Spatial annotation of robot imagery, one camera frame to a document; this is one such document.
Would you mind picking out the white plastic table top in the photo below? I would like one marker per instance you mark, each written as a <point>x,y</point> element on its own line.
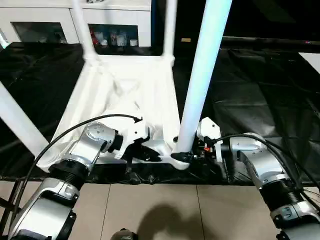
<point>112,100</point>

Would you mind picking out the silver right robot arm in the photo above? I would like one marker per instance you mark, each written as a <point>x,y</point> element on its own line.
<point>265,165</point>

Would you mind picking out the black glossy mat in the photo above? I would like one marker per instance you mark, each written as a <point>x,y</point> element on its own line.
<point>250,100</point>

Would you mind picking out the dark robot torso part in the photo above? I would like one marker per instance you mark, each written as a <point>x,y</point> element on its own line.
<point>125,235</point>

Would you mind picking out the small tan label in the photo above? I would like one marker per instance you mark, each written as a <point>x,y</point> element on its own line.
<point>186,39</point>

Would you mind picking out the long black bar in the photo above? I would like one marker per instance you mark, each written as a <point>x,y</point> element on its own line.
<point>270,41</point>

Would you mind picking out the white flat panel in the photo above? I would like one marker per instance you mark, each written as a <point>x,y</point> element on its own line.
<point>311,62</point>

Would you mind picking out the white cabinet with glass doors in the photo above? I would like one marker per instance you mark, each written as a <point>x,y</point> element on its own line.
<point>45,15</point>

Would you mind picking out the light blue plastic wrap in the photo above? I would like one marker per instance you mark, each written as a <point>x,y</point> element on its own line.
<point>3,38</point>

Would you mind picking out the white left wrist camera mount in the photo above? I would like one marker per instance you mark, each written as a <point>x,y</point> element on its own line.
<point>135,130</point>

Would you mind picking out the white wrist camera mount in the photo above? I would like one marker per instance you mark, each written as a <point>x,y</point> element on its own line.
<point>135,130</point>
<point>208,127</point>

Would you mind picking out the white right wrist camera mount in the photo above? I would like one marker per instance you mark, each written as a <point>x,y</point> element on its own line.
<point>208,127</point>

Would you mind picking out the black folding table frame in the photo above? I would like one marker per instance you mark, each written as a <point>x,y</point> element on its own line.
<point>10,200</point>

